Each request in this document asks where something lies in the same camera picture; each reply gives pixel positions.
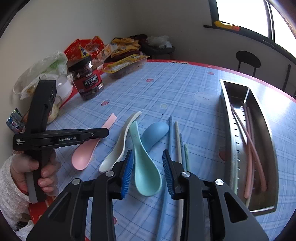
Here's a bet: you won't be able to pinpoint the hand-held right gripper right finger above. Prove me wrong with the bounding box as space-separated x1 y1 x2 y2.
162 149 270 241

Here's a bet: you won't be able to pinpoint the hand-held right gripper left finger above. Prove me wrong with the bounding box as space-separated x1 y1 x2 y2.
25 149 134 241

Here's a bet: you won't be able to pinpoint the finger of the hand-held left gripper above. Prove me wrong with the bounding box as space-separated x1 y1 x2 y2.
76 128 109 144

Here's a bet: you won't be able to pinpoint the green spoon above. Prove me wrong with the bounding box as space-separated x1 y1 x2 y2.
129 121 162 197

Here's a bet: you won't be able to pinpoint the green chopstick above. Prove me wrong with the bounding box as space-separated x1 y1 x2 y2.
184 143 190 172

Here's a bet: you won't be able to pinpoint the pink spoon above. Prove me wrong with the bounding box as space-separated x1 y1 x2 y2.
72 113 117 171

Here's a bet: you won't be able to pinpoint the white spoon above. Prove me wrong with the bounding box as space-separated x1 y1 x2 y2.
99 111 142 172

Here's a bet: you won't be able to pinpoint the blue spoon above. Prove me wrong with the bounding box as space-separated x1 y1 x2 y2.
141 122 169 153

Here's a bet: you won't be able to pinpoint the metal perforated utensil tray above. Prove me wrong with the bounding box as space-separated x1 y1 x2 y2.
219 79 279 216

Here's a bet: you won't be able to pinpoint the person's left forearm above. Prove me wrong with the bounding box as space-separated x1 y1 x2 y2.
0 154 31 232

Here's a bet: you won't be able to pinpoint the person's left hand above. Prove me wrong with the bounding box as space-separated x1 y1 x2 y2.
10 149 59 197

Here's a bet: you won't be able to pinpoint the blue printed packet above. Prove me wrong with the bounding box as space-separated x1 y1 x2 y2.
6 108 26 133

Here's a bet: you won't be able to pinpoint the white plastic container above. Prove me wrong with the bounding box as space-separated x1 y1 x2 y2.
55 76 73 102

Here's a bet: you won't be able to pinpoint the translucent plastic bag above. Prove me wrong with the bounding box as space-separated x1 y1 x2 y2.
13 51 68 100

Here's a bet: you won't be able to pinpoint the dark jar with red label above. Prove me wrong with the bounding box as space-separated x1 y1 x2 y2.
68 57 103 101

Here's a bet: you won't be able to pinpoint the yellow labelled snack tray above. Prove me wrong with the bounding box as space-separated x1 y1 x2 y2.
102 54 147 80

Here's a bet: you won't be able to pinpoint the red snack bag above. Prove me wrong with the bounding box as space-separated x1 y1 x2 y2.
63 36 104 62

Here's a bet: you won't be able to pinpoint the blue plaid table mat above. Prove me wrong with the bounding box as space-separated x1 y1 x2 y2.
45 61 296 241

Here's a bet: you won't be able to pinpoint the yellow snack bags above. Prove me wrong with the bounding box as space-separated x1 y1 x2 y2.
111 37 141 57

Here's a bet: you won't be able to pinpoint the dark cloth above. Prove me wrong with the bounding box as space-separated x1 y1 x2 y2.
129 34 148 44

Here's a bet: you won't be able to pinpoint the small dark side table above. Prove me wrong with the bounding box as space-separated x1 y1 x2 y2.
141 44 176 61

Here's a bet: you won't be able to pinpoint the white plastic bag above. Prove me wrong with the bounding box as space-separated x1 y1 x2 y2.
146 35 173 49

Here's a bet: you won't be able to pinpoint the black round-back chair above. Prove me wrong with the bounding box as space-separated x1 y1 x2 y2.
236 50 261 78

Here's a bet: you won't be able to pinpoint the black folded rack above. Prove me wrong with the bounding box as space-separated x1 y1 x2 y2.
281 64 292 91

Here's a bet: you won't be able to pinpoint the yellow and red packet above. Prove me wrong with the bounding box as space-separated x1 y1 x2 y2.
214 20 241 32

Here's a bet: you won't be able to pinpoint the black framed window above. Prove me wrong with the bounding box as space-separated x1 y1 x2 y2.
203 0 296 63

